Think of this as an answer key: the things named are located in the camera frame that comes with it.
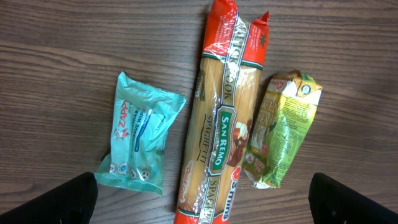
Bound teal tissue wipes pack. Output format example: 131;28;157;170
95;72;186;195

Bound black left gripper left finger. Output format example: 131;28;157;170
1;172;98;224

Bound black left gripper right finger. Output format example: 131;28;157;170
308;172;397;224

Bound red spaghetti packet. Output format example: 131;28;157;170
174;0;269;224

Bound green tea packet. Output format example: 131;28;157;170
243;70;323;189

